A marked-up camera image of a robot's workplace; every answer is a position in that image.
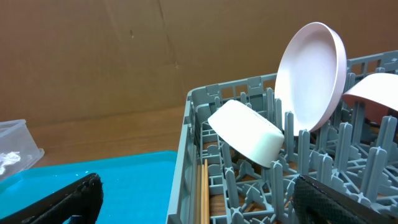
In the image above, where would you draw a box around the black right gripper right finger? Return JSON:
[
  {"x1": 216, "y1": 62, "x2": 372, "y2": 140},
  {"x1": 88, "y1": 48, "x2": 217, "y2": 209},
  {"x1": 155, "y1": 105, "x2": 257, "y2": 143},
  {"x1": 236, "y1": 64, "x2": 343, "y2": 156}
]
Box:
[{"x1": 292, "y1": 175, "x2": 392, "y2": 224}]

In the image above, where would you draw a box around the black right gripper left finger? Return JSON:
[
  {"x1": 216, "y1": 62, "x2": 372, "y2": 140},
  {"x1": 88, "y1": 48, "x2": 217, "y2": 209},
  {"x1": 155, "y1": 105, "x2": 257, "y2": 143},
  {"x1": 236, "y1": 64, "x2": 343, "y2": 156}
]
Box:
[{"x1": 1, "y1": 173, "x2": 104, "y2": 224}]

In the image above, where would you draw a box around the white tissue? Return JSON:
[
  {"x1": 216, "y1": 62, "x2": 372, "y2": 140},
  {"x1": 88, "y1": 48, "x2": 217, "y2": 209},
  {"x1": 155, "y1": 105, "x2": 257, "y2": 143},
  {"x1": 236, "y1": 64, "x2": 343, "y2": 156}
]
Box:
[{"x1": 0, "y1": 152, "x2": 21, "y2": 175}]

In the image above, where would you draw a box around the white paper cup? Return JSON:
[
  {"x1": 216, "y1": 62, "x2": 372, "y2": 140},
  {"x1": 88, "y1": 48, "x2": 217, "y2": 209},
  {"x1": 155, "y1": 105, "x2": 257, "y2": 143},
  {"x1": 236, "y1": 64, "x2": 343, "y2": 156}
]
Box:
[{"x1": 208, "y1": 100, "x2": 284, "y2": 168}]

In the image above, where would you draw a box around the large white plate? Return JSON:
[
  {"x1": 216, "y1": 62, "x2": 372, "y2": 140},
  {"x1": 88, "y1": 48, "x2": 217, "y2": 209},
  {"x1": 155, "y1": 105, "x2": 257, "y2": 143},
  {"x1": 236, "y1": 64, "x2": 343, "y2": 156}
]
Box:
[{"x1": 274, "y1": 22, "x2": 347, "y2": 136}]

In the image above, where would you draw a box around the grey dishwasher rack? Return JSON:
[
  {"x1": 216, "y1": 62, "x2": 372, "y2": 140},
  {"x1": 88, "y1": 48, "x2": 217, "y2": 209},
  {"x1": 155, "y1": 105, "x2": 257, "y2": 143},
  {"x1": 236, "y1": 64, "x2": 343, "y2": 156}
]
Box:
[{"x1": 165, "y1": 50, "x2": 398, "y2": 224}]

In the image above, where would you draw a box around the clear plastic waste bin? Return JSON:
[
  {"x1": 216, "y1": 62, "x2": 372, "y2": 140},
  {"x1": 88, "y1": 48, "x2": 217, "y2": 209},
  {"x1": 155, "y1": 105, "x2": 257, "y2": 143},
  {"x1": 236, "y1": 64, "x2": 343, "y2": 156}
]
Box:
[{"x1": 1, "y1": 119, "x2": 44, "y2": 180}]

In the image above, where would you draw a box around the teal serving tray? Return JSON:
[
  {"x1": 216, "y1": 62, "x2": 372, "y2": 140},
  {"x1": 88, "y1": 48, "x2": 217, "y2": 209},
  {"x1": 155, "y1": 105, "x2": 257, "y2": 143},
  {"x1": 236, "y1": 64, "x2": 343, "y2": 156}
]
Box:
[{"x1": 1, "y1": 151, "x2": 177, "y2": 224}]

